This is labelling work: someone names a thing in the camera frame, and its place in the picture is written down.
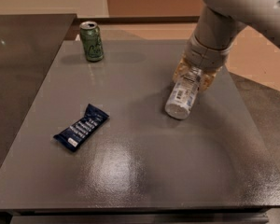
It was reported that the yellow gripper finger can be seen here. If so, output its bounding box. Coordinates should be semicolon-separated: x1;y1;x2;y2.
173;55;191;83
199;68;221;92

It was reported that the clear plastic water bottle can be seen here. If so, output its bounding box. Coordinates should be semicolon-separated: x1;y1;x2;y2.
165;68;202;119

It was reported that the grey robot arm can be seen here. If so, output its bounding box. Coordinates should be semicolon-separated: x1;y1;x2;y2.
173;0;280;91

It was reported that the green soda can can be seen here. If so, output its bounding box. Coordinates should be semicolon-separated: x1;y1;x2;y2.
79;21;104;63

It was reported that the dark blue snack wrapper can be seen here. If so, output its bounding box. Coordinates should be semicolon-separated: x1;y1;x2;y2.
53;104;109;152

